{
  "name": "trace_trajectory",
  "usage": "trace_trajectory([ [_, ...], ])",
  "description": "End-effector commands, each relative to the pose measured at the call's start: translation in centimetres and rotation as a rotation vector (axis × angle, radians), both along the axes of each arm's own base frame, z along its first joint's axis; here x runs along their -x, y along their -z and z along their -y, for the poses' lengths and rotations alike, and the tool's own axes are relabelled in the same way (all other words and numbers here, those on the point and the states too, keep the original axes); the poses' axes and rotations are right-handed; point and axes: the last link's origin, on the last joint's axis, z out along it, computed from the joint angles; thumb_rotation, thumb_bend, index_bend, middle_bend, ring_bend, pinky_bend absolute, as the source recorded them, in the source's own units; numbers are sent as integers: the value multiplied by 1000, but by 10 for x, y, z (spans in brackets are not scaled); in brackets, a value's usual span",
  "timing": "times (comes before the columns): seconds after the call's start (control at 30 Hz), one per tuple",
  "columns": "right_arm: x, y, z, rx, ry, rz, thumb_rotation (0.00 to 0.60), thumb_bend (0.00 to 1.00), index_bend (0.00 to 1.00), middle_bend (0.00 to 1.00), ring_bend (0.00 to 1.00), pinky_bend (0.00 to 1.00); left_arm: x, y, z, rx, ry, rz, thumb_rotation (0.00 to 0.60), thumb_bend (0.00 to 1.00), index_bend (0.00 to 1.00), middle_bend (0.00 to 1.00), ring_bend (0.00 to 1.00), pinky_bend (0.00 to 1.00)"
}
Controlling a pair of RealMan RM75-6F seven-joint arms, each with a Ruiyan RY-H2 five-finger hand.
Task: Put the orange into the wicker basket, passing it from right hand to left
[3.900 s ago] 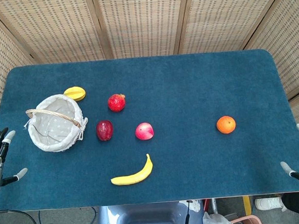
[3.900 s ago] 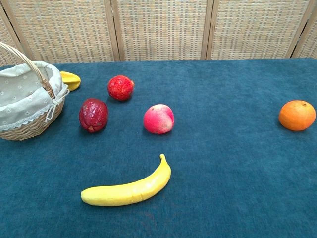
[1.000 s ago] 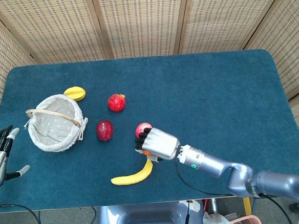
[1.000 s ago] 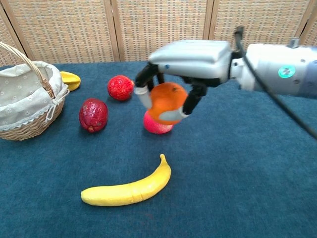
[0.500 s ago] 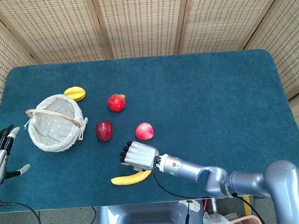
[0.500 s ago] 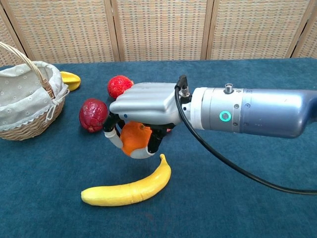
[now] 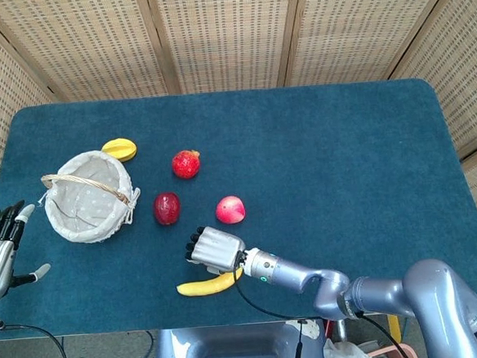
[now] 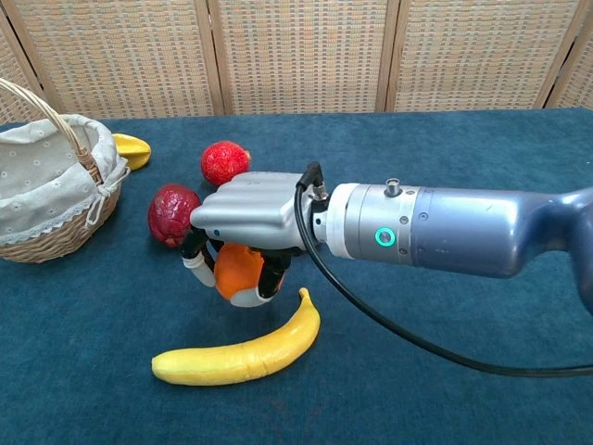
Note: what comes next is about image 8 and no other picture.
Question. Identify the yellow starfruit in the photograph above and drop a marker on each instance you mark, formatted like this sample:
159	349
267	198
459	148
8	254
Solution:
134	150

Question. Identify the orange fruit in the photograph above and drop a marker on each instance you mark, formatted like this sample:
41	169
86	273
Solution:
236	273

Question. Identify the woven folding screen panel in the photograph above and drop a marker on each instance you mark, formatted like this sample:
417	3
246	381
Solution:
579	79
486	55
125	55
14	74
301	55

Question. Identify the dark red mango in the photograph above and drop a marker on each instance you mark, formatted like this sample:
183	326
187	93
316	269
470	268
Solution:
169	213

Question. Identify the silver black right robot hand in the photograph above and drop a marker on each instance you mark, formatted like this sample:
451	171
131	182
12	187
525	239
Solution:
250	208

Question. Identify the dark teal table mat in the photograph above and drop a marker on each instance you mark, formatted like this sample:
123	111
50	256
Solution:
417	139

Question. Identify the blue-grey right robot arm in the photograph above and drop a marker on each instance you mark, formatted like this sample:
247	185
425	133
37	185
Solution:
463	232

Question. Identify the wicker basket with white liner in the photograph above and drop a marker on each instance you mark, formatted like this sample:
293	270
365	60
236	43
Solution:
46	185

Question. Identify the yellow banana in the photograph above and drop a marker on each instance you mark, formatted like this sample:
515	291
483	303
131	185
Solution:
222	366

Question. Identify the red pomegranate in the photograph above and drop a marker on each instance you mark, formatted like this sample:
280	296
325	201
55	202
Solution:
222	162

